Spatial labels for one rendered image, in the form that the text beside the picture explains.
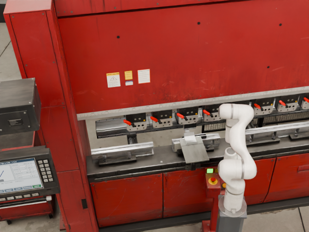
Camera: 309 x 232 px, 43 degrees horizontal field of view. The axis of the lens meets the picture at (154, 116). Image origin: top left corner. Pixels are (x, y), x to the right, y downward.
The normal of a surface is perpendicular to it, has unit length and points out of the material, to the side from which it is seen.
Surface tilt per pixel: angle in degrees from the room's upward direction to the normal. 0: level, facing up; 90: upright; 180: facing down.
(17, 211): 90
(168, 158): 0
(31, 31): 90
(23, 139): 0
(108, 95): 90
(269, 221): 0
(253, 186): 90
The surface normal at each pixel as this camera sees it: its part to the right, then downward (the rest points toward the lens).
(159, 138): -0.03, -0.77
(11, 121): 0.17, 0.63
